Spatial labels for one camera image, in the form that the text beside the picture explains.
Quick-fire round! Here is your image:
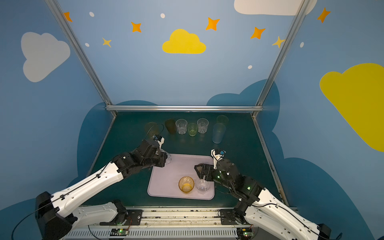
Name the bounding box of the clear faceted glass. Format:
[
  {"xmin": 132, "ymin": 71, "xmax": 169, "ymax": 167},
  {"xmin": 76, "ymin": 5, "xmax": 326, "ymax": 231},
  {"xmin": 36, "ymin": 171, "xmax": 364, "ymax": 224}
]
[
  {"xmin": 165, "ymin": 152, "xmax": 172, "ymax": 165},
  {"xmin": 176, "ymin": 119, "xmax": 188, "ymax": 135},
  {"xmin": 195, "ymin": 179, "xmax": 210, "ymax": 194},
  {"xmin": 197, "ymin": 118, "xmax": 209, "ymax": 134}
]

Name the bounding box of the lilac plastic tray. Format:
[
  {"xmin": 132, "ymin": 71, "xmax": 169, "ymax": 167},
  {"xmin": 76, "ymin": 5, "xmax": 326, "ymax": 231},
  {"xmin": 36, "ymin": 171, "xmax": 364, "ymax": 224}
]
[{"xmin": 147, "ymin": 154, "xmax": 215, "ymax": 201}]

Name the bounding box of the yellow short cup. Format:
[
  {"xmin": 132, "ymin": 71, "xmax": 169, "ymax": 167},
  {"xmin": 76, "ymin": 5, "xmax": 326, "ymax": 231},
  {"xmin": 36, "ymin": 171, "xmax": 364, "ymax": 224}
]
[{"xmin": 179, "ymin": 176, "xmax": 195, "ymax": 193}]

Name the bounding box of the small green cup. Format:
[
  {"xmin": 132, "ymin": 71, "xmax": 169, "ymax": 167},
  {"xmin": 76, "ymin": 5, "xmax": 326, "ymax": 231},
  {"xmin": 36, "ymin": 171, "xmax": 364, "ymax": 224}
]
[{"xmin": 187, "ymin": 123, "xmax": 198, "ymax": 137}]

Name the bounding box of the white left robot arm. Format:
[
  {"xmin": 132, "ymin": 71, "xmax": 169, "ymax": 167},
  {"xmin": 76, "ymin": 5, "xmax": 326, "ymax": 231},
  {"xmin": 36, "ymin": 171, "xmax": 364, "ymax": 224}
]
[{"xmin": 35, "ymin": 135, "xmax": 168, "ymax": 240}]

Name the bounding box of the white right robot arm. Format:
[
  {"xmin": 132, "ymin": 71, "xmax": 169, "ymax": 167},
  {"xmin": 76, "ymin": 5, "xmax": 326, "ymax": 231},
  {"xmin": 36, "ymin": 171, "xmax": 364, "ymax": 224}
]
[{"xmin": 194, "ymin": 159, "xmax": 331, "ymax": 240}]

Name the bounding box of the tall yellow plastic cup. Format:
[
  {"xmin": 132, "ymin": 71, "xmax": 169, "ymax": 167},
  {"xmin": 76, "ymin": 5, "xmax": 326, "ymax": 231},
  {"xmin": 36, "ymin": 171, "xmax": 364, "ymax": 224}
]
[{"xmin": 145, "ymin": 122, "xmax": 160, "ymax": 138}]

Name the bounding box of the dark olive cup back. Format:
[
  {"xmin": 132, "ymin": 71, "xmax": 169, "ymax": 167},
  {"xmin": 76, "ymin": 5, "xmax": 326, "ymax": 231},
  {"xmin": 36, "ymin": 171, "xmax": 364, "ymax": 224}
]
[{"xmin": 165, "ymin": 119, "xmax": 177, "ymax": 135}]

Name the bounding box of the tall pale blue cup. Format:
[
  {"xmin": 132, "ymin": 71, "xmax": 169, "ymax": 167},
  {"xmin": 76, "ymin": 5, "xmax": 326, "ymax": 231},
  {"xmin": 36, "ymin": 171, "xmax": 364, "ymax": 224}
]
[{"xmin": 212, "ymin": 123, "xmax": 227, "ymax": 144}]

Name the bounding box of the green tinted cup back right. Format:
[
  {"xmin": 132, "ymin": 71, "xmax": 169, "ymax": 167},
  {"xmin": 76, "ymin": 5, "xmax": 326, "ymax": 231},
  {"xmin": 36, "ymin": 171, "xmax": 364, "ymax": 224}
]
[{"xmin": 216, "ymin": 115, "xmax": 229, "ymax": 126}]

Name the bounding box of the right green circuit board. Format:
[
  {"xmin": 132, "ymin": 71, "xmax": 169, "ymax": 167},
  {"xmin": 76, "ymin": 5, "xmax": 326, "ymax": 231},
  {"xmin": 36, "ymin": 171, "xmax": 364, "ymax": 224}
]
[{"xmin": 236, "ymin": 228, "xmax": 255, "ymax": 240}]

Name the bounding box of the green circuit board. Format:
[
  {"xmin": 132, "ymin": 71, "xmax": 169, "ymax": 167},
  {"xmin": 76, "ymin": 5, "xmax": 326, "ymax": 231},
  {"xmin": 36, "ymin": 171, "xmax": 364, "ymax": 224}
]
[
  {"xmin": 110, "ymin": 228, "xmax": 129, "ymax": 237},
  {"xmin": 236, "ymin": 228, "xmax": 255, "ymax": 240}
]

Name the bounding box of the left green circuit board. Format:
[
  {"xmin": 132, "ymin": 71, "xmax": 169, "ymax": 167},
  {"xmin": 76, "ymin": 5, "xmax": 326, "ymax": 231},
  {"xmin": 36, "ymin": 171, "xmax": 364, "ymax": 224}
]
[{"xmin": 110, "ymin": 228, "xmax": 129, "ymax": 237}]

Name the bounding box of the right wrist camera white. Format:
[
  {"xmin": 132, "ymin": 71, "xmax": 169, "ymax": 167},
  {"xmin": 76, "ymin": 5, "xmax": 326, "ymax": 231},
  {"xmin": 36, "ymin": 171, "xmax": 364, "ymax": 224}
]
[{"xmin": 211, "ymin": 149, "xmax": 226, "ymax": 170}]

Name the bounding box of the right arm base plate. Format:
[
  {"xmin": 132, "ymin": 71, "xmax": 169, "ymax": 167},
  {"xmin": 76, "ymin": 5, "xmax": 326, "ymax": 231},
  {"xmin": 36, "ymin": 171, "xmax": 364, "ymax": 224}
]
[{"xmin": 218, "ymin": 209, "xmax": 249, "ymax": 225}]

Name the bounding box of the aluminium back frame rail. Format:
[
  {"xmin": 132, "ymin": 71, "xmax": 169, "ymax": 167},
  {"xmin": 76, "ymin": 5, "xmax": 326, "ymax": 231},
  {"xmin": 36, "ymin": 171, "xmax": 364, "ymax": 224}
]
[{"xmin": 106, "ymin": 105, "xmax": 263, "ymax": 113}]

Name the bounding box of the aluminium front rail base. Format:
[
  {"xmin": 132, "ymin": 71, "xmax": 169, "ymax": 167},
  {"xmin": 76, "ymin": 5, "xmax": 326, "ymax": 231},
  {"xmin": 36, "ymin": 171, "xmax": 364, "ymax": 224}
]
[{"xmin": 62, "ymin": 208, "xmax": 280, "ymax": 240}]

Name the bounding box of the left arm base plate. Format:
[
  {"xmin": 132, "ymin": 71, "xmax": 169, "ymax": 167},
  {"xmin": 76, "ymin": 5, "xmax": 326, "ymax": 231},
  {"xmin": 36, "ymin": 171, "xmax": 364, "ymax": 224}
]
[{"xmin": 100, "ymin": 210, "xmax": 143, "ymax": 226}]

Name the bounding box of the aluminium left corner post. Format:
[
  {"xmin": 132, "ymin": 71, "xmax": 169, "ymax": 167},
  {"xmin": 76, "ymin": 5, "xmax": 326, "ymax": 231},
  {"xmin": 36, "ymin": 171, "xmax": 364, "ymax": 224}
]
[{"xmin": 45, "ymin": 0, "xmax": 113, "ymax": 107}]

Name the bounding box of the aluminium corner post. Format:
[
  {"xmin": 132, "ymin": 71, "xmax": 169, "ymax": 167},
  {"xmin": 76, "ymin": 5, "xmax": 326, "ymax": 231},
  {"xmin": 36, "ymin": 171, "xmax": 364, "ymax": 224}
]
[
  {"xmin": 45, "ymin": 0, "xmax": 113, "ymax": 107},
  {"xmin": 252, "ymin": 0, "xmax": 313, "ymax": 120}
]

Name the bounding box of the aluminium right corner post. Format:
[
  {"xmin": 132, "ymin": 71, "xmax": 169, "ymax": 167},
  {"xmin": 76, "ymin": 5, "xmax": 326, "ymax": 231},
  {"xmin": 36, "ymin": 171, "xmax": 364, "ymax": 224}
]
[{"xmin": 252, "ymin": 0, "xmax": 313, "ymax": 120}]

